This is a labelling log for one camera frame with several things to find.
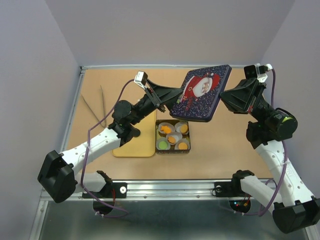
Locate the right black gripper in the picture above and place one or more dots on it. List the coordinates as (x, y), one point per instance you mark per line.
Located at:
(246, 97)

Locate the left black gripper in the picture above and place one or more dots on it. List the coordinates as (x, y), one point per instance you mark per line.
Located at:
(161, 95)

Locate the orange fish cookie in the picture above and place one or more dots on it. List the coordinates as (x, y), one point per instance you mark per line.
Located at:
(166, 129)

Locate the gold tin lid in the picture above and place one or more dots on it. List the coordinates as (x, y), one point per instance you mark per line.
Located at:
(200, 95)

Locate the round tan cookie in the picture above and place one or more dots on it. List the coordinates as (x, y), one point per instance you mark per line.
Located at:
(183, 146)
(184, 128)

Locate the green round cookie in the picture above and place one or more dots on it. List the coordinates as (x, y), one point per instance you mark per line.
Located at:
(163, 145)

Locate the metal tongs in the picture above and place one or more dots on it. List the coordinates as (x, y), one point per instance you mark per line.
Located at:
(102, 106)

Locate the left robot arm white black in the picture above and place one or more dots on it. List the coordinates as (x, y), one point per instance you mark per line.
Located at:
(63, 174)

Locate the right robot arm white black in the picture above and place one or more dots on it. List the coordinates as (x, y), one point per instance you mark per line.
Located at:
(292, 205)

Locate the white paper cup top left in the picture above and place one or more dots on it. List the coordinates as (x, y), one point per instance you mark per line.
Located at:
(164, 124)

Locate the white paper cup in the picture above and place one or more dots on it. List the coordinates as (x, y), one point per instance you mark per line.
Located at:
(163, 139)
(182, 140)
(178, 136)
(177, 126)
(164, 124)

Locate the white paper cup top right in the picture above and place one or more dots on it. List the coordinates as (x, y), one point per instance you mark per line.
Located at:
(177, 126)

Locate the square cookie tin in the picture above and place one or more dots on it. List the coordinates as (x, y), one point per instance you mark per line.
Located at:
(171, 150)

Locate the white paper cup centre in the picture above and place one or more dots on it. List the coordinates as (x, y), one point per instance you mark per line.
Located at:
(178, 136)

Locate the orange flower cookie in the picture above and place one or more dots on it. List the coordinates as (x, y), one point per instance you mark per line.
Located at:
(171, 140)

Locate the white paper cup bottom left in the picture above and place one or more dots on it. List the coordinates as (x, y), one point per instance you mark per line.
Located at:
(163, 139)

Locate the white paper cup bottom right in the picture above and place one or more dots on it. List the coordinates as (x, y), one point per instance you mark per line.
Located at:
(182, 140)

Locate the gold rectangular tray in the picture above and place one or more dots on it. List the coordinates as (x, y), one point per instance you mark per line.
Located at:
(142, 146)

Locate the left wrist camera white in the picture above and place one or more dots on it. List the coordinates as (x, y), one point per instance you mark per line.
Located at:
(141, 79)

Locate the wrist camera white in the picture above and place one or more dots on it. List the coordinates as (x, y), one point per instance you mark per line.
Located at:
(257, 71)
(141, 79)

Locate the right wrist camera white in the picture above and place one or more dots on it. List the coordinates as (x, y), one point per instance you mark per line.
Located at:
(257, 71)

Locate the aluminium rail frame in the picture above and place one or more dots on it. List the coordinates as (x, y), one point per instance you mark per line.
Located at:
(219, 148)

